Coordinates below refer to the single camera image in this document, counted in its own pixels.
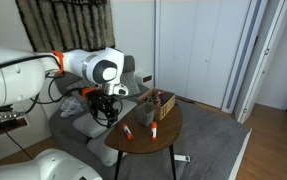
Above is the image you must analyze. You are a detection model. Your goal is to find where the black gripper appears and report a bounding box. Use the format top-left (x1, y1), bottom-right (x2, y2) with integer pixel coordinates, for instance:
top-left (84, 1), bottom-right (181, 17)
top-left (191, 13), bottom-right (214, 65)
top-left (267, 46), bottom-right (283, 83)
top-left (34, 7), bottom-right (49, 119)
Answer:
top-left (88, 90), bottom-right (119, 129)

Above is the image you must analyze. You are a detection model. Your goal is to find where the orange capped white glue stick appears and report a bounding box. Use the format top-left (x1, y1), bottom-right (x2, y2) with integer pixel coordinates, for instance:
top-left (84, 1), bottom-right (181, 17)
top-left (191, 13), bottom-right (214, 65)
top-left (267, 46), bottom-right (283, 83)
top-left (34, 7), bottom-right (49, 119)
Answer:
top-left (150, 121), bottom-right (158, 140)
top-left (121, 123), bottom-right (134, 140)

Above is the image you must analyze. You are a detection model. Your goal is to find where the grey mesh metal penholder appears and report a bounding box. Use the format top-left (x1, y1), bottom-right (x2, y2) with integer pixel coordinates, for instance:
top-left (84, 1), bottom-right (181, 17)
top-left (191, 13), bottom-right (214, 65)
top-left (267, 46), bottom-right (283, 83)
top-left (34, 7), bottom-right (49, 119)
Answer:
top-left (136, 102), bottom-right (157, 127)

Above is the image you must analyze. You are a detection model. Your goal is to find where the large light grey pillow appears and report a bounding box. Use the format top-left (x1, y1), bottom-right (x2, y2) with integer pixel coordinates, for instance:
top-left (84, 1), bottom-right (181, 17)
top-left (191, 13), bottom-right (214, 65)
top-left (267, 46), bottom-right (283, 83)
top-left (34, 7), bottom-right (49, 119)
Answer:
top-left (72, 99), bottom-right (138, 139)

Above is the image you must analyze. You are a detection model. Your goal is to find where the crumpled clear plastic bag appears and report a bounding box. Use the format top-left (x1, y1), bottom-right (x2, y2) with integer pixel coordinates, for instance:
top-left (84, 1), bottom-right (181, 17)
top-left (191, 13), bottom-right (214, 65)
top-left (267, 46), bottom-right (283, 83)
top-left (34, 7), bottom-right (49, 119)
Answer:
top-left (60, 96), bottom-right (85, 119)

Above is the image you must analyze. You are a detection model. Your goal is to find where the small light grey pillow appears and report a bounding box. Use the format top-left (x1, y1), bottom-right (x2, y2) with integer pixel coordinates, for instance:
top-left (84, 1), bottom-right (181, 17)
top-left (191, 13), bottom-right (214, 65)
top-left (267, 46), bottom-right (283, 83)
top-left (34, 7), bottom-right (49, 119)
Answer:
top-left (86, 131), bottom-right (128, 168)

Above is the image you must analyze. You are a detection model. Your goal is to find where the patterned grey cushion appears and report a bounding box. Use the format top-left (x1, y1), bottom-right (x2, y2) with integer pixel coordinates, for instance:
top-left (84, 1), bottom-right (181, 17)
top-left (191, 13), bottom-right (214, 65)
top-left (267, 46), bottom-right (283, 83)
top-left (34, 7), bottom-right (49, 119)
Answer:
top-left (120, 71), bottom-right (141, 97)

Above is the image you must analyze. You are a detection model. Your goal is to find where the grey sofa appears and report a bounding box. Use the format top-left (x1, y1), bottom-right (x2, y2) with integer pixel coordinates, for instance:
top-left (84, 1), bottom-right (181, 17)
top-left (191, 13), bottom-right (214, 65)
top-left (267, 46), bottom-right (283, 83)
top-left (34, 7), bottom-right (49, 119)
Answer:
top-left (48, 54), bottom-right (152, 180)

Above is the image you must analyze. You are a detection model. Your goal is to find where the black table leg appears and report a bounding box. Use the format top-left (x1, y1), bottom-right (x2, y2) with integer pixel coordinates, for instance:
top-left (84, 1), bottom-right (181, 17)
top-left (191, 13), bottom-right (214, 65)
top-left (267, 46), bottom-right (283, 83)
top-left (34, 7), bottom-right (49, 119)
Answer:
top-left (168, 143), bottom-right (178, 180)
top-left (113, 150), bottom-right (124, 180)

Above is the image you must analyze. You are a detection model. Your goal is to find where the brown wooden box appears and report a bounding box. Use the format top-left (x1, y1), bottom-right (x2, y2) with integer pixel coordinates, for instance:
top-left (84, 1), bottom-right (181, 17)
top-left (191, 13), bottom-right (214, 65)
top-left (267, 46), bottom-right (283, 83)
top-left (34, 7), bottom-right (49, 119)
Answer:
top-left (136, 87), bottom-right (177, 121)

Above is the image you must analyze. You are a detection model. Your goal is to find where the white remote control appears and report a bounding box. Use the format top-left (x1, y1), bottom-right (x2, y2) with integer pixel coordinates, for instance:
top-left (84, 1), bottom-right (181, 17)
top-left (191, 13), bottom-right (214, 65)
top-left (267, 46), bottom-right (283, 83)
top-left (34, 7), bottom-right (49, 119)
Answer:
top-left (174, 154), bottom-right (191, 163)

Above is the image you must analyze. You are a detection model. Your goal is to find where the white wardrobe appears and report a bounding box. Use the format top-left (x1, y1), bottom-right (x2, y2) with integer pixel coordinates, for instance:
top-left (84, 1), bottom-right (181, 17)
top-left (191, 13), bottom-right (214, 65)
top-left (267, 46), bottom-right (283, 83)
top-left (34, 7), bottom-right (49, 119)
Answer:
top-left (154, 0), bottom-right (252, 109)

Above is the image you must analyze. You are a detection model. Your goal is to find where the round wooden side table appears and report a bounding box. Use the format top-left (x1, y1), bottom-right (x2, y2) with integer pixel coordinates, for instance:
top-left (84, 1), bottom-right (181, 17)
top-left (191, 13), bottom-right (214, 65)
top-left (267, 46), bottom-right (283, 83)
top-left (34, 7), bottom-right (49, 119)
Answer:
top-left (109, 98), bottom-right (252, 180)

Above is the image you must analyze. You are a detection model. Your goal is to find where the white sliding door panel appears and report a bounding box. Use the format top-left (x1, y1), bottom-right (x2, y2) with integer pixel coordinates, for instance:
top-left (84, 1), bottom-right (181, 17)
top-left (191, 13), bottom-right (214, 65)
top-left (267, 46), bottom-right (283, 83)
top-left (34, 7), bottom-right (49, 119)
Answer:
top-left (221, 0), bottom-right (271, 115)

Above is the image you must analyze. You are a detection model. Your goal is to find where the small orange cable clip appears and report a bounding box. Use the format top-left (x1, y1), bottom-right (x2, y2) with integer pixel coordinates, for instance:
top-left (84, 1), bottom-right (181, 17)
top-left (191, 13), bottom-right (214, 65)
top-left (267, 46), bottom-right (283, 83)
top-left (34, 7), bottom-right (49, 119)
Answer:
top-left (80, 87), bottom-right (96, 97)

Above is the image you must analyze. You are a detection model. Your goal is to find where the thin black cable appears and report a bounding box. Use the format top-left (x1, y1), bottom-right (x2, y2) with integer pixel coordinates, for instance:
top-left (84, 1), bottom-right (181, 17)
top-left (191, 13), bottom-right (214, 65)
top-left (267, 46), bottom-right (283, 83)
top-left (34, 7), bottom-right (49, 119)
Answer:
top-left (29, 73), bottom-right (124, 128)

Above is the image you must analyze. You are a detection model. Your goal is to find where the white wall box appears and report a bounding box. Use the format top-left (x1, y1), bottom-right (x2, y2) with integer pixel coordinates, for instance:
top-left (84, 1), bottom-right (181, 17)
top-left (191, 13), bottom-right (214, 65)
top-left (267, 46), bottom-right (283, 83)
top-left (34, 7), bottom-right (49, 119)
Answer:
top-left (134, 70), bottom-right (155, 89)

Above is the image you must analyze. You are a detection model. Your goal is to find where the large orange cable clip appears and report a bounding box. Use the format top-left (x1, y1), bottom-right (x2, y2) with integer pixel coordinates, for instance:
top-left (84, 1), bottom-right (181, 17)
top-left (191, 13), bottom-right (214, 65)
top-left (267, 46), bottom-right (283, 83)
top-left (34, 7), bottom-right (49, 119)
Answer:
top-left (51, 50), bottom-right (66, 75)

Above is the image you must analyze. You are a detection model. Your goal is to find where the striped shaggy wall rug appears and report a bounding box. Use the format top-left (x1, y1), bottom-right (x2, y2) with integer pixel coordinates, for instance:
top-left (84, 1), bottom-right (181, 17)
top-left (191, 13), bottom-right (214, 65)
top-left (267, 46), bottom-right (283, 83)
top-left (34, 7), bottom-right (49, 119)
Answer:
top-left (15, 0), bottom-right (116, 53)

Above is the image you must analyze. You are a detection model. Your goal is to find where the thick black cable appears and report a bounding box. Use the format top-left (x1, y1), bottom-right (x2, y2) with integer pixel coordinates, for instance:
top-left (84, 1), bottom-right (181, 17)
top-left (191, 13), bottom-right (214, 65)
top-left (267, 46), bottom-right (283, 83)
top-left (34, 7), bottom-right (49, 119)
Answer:
top-left (0, 54), bottom-right (62, 75)

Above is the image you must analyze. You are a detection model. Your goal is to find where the white door with handle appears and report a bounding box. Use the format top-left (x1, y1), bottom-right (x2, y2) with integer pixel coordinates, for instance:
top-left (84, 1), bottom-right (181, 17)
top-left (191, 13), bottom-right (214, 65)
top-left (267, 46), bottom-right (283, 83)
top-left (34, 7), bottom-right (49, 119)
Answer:
top-left (234, 0), bottom-right (287, 124)

